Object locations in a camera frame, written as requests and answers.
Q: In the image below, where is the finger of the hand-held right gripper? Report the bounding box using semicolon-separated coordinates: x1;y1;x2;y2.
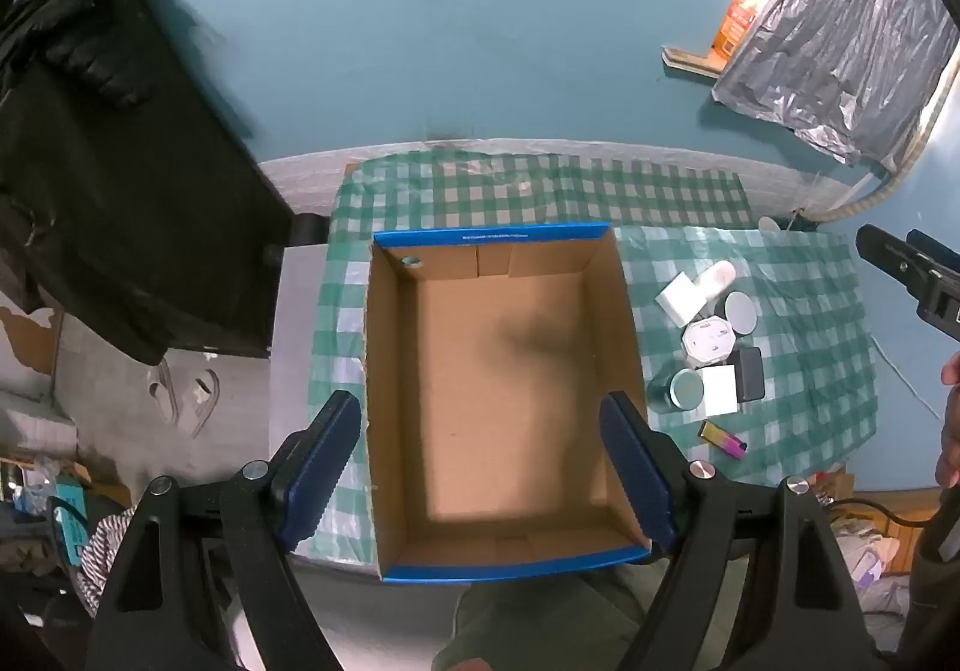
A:
857;224;940;302
906;230;960;283

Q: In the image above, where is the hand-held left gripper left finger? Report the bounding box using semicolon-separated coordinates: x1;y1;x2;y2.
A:
84;390;362;671

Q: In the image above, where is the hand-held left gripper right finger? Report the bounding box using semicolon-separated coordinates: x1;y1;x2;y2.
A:
598;392;890;671

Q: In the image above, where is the gold and pink lighter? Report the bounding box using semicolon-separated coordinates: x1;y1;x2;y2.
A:
699;420;749;458

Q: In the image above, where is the teal cylindrical container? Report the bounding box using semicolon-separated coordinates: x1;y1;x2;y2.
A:
647;369;707;415

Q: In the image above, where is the white square charger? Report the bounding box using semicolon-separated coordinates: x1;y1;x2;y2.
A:
700;365;741;415

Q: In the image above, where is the black charger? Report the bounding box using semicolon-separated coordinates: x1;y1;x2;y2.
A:
729;346;766;404

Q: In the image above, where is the white octagonal device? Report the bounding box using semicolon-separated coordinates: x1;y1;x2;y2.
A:
681;314;736;370

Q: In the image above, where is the round black device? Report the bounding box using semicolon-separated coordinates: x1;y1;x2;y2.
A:
712;290;758;336

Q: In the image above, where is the cardboard box with blue edge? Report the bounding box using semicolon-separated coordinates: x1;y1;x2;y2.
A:
362;222;653;583

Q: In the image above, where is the white oval case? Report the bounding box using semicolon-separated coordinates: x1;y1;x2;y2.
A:
694;260;736;301

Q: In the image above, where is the white charger with prongs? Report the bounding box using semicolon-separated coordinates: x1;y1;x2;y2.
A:
655;272;710;329

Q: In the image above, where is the person's right hand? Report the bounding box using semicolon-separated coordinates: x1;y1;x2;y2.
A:
935;351;960;490

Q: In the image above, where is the green checked tablecloth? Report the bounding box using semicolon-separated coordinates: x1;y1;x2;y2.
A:
311;149;880;563

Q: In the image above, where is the grey slipper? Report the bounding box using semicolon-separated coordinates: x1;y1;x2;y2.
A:
146;367;181;424
184;371;221;439

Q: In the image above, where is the silver plastic sheet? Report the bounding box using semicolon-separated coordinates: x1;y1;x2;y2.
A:
712;0;960;169

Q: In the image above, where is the brown wooden furniture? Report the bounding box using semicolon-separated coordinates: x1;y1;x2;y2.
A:
855;487;938;571

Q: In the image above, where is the striped cloth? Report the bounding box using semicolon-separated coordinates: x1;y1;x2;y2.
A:
75;513;132;616

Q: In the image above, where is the teal carton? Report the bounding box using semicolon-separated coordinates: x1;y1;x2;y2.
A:
49;480;91;567

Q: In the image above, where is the wooden strip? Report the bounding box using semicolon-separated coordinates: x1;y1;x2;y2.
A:
661;44;725;79

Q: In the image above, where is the orange carton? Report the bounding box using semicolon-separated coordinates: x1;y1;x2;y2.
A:
712;0;762;61

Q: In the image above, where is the white foam box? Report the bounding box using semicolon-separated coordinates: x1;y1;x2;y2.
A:
0;390;80;451

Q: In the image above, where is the black cloth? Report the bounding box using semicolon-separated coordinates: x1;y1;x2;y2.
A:
0;0;297;366

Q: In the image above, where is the white cord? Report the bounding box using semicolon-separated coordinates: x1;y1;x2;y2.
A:
870;333;946;421

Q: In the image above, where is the black cable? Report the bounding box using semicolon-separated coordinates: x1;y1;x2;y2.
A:
821;497;938;529

